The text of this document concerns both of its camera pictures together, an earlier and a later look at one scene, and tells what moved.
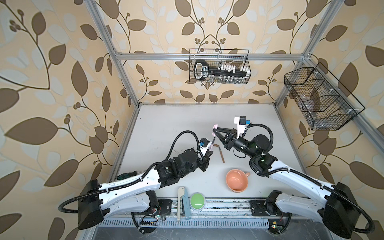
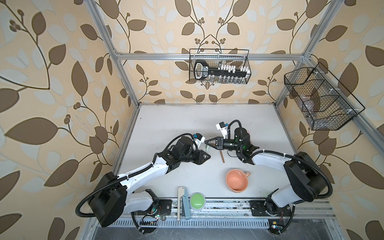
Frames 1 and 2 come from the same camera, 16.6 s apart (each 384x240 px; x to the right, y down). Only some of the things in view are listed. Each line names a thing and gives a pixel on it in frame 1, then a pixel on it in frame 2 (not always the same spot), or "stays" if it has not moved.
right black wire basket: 323,102 stays
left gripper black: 205,161 → 200,154
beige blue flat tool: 182,192 stays
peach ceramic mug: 237,180 stays
